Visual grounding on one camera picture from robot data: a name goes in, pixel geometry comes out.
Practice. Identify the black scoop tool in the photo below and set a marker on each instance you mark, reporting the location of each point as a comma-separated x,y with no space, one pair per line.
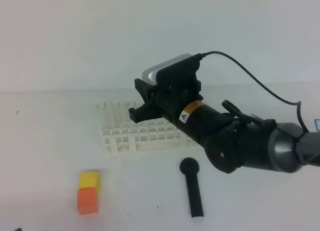
190,168

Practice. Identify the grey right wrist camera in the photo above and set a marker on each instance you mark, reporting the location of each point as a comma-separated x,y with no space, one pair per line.
149,75

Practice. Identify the white test tube rack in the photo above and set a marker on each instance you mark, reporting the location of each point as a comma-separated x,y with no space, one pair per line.
130,137

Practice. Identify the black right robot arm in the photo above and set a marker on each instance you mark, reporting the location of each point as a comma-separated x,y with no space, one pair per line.
232,139

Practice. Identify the orange cube block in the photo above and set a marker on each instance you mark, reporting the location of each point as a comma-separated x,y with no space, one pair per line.
87,201

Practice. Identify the yellow cube block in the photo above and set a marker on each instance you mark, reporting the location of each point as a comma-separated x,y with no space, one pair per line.
89,179

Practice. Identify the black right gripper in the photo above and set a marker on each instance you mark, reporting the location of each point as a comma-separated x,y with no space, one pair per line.
178,86

